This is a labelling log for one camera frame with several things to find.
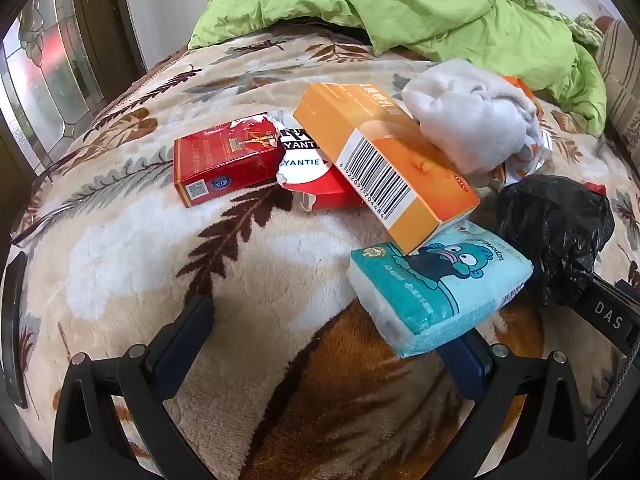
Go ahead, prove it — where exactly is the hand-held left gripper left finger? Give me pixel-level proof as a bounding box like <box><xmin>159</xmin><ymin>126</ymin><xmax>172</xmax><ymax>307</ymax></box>
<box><xmin>52</xmin><ymin>295</ymin><xmax>216</xmax><ymax>480</ymax></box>

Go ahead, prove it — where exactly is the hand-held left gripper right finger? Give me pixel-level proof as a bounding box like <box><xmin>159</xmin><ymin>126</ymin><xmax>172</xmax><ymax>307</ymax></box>
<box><xmin>435</xmin><ymin>332</ymin><xmax>588</xmax><ymax>480</ymax></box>

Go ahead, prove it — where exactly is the light blue tissue packet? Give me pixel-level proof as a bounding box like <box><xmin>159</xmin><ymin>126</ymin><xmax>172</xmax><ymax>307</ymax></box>
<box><xmin>350</xmin><ymin>220</ymin><xmax>535</xmax><ymax>359</ymax></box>

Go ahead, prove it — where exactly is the black plastic bag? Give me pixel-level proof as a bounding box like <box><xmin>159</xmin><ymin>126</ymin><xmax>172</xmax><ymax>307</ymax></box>
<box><xmin>495</xmin><ymin>175</ymin><xmax>616</xmax><ymax>307</ymax></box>

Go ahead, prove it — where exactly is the red cigarette box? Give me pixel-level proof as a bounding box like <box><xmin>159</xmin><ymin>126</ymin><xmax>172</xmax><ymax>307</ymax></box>
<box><xmin>173</xmin><ymin>119</ymin><xmax>287</xmax><ymax>209</ymax></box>

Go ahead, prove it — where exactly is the orange cardboard box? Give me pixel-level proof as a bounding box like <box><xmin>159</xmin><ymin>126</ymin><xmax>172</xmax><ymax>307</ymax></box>
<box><xmin>292</xmin><ymin>82</ymin><xmax>481</xmax><ymax>255</ymax></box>

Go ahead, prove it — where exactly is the leaf printed blanket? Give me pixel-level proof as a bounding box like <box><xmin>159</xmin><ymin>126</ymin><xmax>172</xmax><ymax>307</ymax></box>
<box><xmin>10</xmin><ymin>25</ymin><xmax>640</xmax><ymax>480</ymax></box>

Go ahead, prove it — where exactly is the torn red white cigarette pack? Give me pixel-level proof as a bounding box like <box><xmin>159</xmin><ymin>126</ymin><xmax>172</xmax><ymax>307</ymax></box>
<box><xmin>276</xmin><ymin>110</ymin><xmax>368</xmax><ymax>212</ymax></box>

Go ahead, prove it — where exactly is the striped beige pillow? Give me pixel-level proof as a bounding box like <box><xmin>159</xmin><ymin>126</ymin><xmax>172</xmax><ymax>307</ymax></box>
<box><xmin>595</xmin><ymin>17</ymin><xmax>640</xmax><ymax>161</ymax></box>

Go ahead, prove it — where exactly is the white crumpled cloth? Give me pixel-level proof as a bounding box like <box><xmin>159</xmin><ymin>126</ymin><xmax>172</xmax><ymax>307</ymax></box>
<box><xmin>401</xmin><ymin>59</ymin><xmax>543</xmax><ymax>188</ymax></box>

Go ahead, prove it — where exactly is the stained glass door window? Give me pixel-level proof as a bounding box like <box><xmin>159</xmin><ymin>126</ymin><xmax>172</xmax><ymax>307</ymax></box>
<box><xmin>0</xmin><ymin>0</ymin><xmax>106</xmax><ymax>171</ymax></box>

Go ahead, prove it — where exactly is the grey braided cord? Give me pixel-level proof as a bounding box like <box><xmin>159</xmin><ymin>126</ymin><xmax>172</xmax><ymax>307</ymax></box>
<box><xmin>585</xmin><ymin>340</ymin><xmax>636</xmax><ymax>441</ymax></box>

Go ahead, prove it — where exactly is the brown wooden door frame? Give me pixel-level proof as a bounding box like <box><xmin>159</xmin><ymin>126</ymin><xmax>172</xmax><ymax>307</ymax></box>
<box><xmin>70</xmin><ymin>0</ymin><xmax>148</xmax><ymax>106</ymax></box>

